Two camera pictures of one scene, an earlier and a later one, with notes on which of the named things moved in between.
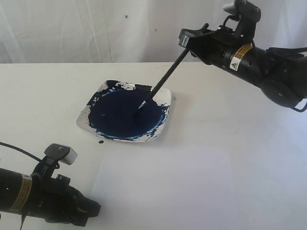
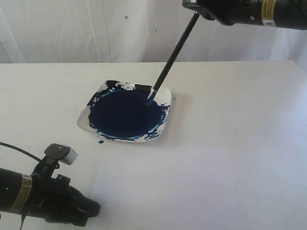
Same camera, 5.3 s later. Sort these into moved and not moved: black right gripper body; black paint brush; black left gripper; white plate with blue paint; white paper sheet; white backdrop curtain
Moved: black right gripper body; black paint brush
Not moved: white plate with blue paint; black left gripper; white paper sheet; white backdrop curtain
